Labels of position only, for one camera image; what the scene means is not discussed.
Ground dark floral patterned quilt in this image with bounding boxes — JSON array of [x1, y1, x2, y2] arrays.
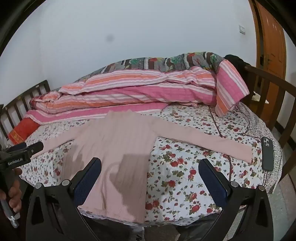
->
[[87, 52, 228, 78]]

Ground floral bed sheet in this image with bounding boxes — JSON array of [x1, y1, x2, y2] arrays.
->
[[18, 102, 282, 226]]

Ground grey patterned bed cloth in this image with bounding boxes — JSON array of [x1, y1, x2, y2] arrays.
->
[[231, 102, 283, 193]]

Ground person's dark trousers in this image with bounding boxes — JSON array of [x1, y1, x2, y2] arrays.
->
[[178, 210, 226, 241]]

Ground dark wooden footboard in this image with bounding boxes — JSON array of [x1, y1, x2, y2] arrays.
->
[[240, 64, 296, 183]]

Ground dark smartphone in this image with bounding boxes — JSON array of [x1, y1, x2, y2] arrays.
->
[[261, 137, 274, 171]]

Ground thin dark cable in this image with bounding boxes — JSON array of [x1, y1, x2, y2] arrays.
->
[[236, 108, 263, 142]]

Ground red pillow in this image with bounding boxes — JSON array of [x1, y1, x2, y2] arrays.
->
[[8, 117, 41, 145]]

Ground orange wooden door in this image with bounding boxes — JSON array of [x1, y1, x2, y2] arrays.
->
[[248, 0, 287, 80]]

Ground person's left hand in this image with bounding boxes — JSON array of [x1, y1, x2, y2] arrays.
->
[[0, 168, 23, 211]]

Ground pink ribbed sweater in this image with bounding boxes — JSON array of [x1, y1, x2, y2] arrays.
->
[[30, 111, 253, 224]]

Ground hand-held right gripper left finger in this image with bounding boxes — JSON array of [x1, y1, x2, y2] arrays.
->
[[25, 157, 102, 241]]

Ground black cloth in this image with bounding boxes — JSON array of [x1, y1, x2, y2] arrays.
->
[[224, 54, 251, 70]]

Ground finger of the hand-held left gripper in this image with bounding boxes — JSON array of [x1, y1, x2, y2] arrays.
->
[[7, 142, 27, 152], [22, 141, 44, 157]]

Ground pale paper sheet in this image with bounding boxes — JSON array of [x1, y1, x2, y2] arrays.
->
[[252, 91, 269, 105]]

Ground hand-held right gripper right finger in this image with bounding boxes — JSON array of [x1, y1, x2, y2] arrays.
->
[[198, 158, 274, 241]]

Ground pink striped quilt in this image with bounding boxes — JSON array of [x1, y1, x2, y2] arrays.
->
[[24, 60, 250, 126]]

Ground dark wooden headboard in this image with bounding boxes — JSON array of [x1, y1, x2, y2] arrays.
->
[[0, 80, 51, 149]]

